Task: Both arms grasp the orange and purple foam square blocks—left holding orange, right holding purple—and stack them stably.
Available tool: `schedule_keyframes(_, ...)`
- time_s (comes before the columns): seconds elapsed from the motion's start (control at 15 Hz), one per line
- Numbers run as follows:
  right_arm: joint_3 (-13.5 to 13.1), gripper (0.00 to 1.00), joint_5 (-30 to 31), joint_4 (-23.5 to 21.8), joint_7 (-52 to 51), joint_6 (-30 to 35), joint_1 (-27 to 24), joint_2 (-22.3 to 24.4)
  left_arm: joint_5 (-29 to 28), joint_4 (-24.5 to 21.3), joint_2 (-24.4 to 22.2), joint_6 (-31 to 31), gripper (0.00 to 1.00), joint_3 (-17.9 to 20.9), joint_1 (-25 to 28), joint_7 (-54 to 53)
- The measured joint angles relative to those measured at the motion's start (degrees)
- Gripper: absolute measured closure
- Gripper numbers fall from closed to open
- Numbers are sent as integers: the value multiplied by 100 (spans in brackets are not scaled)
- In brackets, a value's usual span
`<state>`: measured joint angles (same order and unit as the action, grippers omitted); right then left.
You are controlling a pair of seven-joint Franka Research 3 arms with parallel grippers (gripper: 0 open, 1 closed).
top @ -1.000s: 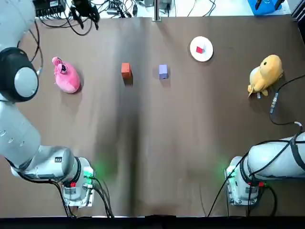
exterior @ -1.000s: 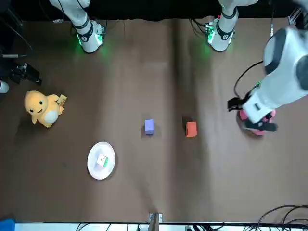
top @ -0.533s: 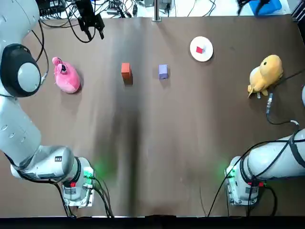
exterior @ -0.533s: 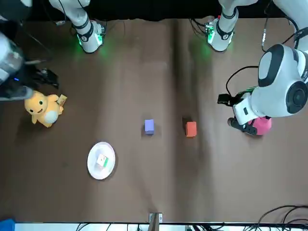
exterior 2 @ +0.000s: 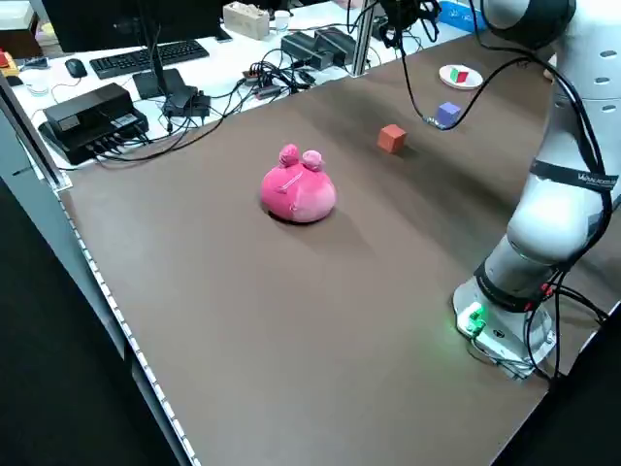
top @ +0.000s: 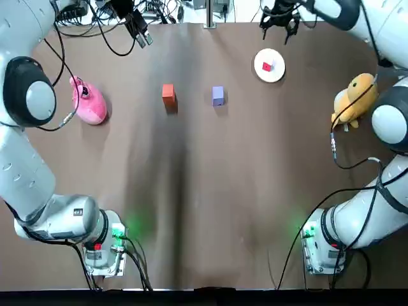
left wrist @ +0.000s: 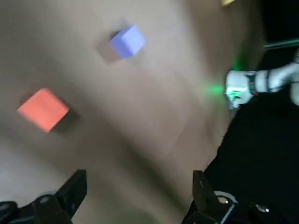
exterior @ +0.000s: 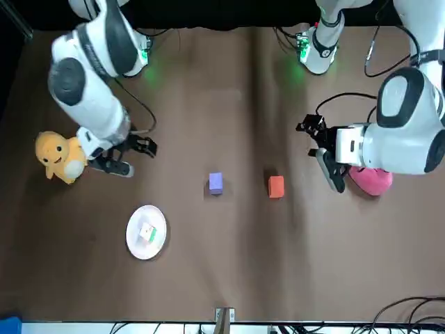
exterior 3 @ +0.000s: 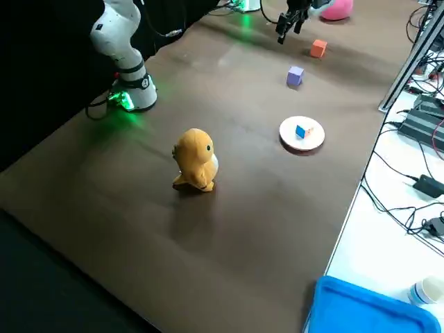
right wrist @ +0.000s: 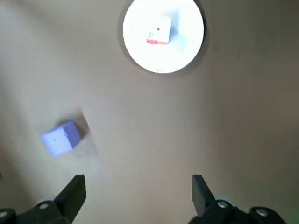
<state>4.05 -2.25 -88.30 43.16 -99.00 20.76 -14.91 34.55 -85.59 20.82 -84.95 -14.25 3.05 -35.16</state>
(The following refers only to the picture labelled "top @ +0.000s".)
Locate yellow plush toy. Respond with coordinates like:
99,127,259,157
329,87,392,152
330,73,380,131

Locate black base cables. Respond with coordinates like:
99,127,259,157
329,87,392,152
277,178,408,291
73,235,154,291

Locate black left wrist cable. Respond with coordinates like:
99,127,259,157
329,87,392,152
91,9,138,57

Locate orange foam block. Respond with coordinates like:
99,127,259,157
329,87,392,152
161,84,176,106

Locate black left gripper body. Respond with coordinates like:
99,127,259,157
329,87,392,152
108,0,136,25

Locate purple foam block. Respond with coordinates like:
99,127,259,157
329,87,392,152
212,85,226,107

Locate aluminium frame post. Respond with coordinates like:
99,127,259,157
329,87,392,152
203,0,218,29

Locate round pale plate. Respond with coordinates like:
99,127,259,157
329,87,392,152
254,48,286,84

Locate pink plush toy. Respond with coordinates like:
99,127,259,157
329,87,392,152
69,75,108,126

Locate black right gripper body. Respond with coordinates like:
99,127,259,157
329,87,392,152
264,0,302,18

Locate black cable with silver connector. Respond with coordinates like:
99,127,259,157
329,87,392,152
330,75,383,170
31,22,80,132

